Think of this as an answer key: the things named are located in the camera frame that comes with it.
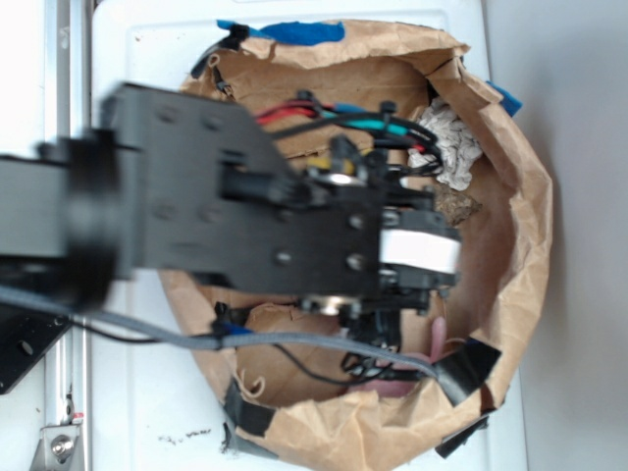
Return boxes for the black tape patch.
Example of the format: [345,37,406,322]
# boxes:
[223,379,276,437]
[434,338,501,406]

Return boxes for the red and teal wires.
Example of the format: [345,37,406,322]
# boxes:
[252,87,445,176]

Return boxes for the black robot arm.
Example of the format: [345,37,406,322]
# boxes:
[1,83,461,339]

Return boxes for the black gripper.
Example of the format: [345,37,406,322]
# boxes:
[267,134,461,345]

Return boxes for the pink rubber toy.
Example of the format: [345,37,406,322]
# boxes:
[346,316,447,398]

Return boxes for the blue tape strip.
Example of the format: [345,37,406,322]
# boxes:
[487,80,523,117]
[216,20,345,46]

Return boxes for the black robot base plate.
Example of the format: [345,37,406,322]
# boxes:
[0,304,71,395]

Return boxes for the black tape patch bottom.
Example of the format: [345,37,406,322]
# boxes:
[223,379,276,437]

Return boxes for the brown rock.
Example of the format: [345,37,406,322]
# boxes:
[434,183,483,227]

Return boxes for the metal corner bracket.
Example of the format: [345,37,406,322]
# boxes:
[29,425,84,471]

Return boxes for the brown paper bag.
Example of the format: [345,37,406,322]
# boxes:
[181,20,552,470]

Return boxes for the aluminium frame rail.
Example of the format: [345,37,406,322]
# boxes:
[43,1,90,470]

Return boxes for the blue tape strip top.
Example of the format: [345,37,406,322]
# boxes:
[216,20,345,46]

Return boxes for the crumpled white paper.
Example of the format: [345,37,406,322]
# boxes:
[417,97,483,191]

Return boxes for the black tape patch right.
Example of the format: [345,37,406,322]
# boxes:
[434,338,501,406]

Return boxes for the blue tape strip right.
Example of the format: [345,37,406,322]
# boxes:
[487,80,523,117]

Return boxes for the grey braided cable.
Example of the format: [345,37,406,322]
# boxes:
[0,285,441,382]

